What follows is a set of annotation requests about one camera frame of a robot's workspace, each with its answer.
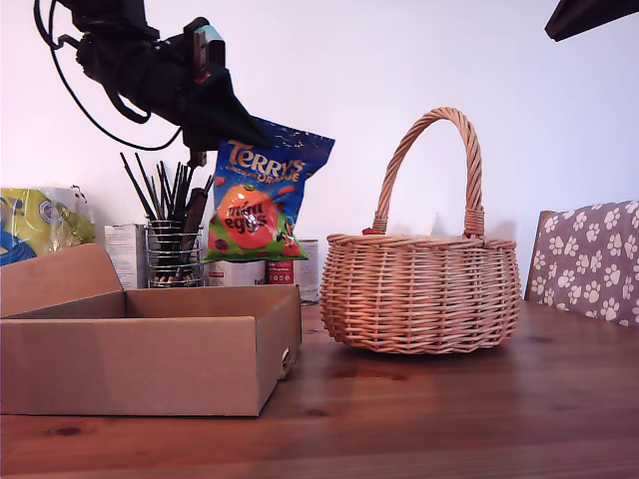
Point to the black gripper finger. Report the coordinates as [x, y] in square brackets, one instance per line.
[219, 110]

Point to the blue Terry's mini eggs bag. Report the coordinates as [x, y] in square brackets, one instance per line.
[259, 199]

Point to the brown cardboard box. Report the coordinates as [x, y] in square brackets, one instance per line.
[130, 364]

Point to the white carton box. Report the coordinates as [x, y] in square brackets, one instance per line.
[122, 254]

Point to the woven wicker basket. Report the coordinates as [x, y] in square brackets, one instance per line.
[419, 299]

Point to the thin dark stick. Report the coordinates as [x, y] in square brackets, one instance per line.
[150, 186]
[187, 194]
[208, 183]
[177, 189]
[137, 186]

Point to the white-labelled tin can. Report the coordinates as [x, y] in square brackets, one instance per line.
[234, 273]

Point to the red-labelled tin can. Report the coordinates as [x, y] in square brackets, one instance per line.
[282, 272]

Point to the yellow green plastic bag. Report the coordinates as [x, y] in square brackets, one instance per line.
[30, 224]

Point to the grey paw print cover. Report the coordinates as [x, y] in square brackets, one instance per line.
[594, 259]

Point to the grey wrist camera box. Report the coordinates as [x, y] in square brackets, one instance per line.
[214, 36]

